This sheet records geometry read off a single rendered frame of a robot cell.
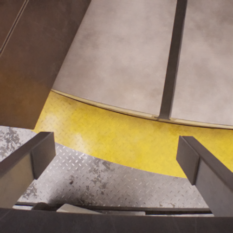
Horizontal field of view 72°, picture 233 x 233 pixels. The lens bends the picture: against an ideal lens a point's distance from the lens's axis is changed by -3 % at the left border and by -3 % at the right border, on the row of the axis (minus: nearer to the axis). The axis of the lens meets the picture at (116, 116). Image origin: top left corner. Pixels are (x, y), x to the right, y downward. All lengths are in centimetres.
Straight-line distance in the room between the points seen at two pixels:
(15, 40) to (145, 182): 83
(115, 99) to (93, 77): 13
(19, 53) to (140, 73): 42
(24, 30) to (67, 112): 57
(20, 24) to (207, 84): 64
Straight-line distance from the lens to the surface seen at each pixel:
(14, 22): 56
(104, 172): 96
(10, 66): 57
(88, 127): 97
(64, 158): 103
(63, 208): 95
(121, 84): 66
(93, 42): 77
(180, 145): 16
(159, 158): 94
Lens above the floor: 93
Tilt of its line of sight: 79 degrees down
